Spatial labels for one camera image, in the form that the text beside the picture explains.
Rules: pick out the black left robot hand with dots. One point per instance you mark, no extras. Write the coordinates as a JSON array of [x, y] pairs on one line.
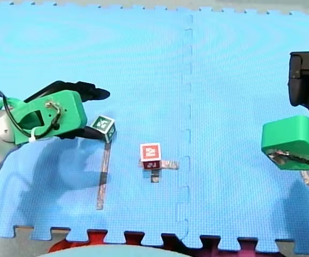
[[87, 91]]

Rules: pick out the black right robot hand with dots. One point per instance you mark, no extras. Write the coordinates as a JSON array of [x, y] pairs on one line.
[[304, 80]]

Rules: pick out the green cube with white marks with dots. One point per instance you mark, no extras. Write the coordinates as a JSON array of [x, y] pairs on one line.
[[103, 123]]

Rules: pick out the red cube with white marks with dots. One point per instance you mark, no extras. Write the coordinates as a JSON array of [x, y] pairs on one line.
[[150, 152]]

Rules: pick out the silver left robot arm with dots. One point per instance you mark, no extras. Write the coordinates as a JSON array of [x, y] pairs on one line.
[[63, 112]]

